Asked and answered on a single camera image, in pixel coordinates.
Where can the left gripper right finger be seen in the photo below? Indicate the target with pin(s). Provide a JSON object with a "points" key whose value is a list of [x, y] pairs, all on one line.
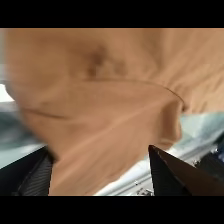
{"points": [[176, 176]]}

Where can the brown garment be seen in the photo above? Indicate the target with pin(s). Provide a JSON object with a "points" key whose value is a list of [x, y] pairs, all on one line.
{"points": [[110, 100]]}

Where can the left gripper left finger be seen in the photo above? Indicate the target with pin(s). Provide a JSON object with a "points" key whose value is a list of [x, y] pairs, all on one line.
{"points": [[28, 176]]}

